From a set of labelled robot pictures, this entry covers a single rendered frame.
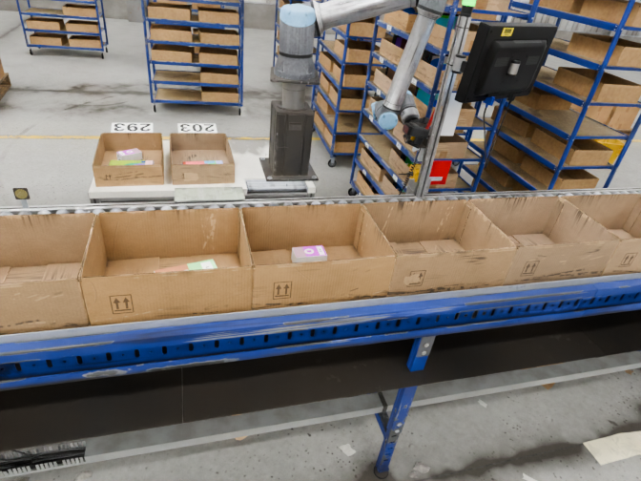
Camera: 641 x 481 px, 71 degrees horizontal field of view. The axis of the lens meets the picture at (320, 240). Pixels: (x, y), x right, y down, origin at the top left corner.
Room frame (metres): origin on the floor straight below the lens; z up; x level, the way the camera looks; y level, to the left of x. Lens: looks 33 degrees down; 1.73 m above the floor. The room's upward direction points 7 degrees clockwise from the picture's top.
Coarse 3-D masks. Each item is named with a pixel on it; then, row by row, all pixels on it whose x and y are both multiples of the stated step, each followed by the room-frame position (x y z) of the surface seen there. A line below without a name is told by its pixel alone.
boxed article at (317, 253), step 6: (306, 246) 1.16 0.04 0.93; (312, 246) 1.17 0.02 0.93; (318, 246) 1.17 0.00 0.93; (294, 252) 1.13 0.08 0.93; (300, 252) 1.13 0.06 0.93; (306, 252) 1.13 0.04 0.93; (312, 252) 1.14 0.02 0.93; (318, 252) 1.14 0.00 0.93; (324, 252) 1.15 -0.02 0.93; (294, 258) 1.12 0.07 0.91; (300, 258) 1.10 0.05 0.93; (306, 258) 1.11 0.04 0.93; (312, 258) 1.12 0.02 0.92; (318, 258) 1.12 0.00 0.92; (324, 258) 1.13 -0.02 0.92
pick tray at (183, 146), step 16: (176, 144) 2.14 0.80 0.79; (192, 144) 2.17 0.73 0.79; (208, 144) 2.20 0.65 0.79; (224, 144) 2.22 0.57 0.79; (176, 160) 2.02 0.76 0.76; (192, 160) 2.04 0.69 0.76; (208, 160) 2.06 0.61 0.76; (224, 160) 2.09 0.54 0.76; (176, 176) 1.78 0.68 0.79; (192, 176) 1.81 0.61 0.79; (208, 176) 1.83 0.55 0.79; (224, 176) 1.86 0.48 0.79
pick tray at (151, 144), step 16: (112, 144) 2.04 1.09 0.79; (128, 144) 2.07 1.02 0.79; (144, 144) 2.09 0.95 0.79; (160, 144) 2.12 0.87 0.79; (96, 160) 1.78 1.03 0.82; (160, 160) 1.99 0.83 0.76; (96, 176) 1.68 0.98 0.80; (112, 176) 1.70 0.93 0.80; (128, 176) 1.72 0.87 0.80; (144, 176) 1.74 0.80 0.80; (160, 176) 1.77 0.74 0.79
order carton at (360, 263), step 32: (256, 224) 1.16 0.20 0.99; (288, 224) 1.20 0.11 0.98; (320, 224) 1.23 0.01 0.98; (352, 224) 1.27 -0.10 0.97; (256, 256) 1.14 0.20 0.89; (288, 256) 1.17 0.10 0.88; (352, 256) 1.21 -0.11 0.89; (384, 256) 0.99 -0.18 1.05; (256, 288) 0.88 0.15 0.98; (288, 288) 0.91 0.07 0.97; (320, 288) 0.94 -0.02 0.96; (352, 288) 0.97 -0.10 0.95; (384, 288) 1.00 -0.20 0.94
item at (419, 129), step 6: (408, 126) 2.00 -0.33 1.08; (414, 126) 2.00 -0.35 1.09; (420, 126) 2.01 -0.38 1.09; (408, 132) 1.99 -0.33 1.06; (414, 132) 1.99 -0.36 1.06; (420, 132) 2.00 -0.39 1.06; (426, 132) 2.01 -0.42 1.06; (414, 138) 2.03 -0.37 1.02; (420, 138) 2.02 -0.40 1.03; (414, 144) 2.01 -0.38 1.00; (420, 144) 2.03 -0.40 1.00
